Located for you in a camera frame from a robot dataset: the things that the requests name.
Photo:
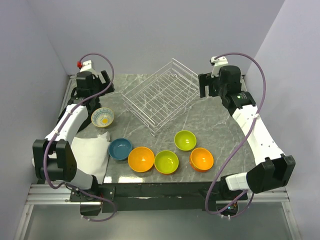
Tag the large orange bowl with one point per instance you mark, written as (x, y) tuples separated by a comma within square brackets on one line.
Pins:
[(141, 159)]

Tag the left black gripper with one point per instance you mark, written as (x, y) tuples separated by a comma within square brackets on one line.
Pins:
[(97, 79)]

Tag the aluminium rail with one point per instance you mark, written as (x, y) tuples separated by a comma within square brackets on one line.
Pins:
[(43, 194)]

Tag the patterned white blue bowl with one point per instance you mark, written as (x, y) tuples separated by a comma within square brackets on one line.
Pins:
[(102, 117)]

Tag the black base frame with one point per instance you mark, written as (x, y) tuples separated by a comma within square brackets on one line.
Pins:
[(156, 196)]

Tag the dark blue bowl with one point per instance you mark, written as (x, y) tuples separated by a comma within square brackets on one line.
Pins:
[(120, 148)]

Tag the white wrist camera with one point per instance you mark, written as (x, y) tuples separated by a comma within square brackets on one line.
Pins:
[(217, 63), (87, 66)]

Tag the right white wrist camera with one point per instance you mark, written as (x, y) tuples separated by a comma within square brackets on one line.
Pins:
[(217, 63)]

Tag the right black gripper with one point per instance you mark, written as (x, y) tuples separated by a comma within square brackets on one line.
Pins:
[(206, 80)]

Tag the white wire dish rack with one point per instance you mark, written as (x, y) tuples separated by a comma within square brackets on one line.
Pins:
[(157, 99)]

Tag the right orange bowl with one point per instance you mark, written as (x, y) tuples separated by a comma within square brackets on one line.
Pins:
[(201, 159)]

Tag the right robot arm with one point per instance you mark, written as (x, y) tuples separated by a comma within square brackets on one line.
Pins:
[(273, 168)]

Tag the white paper towel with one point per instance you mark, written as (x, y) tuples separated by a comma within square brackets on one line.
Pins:
[(81, 162)]

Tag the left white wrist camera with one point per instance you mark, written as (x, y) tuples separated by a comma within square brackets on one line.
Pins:
[(87, 66)]

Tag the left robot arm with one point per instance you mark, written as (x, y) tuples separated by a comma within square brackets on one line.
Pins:
[(75, 117)]

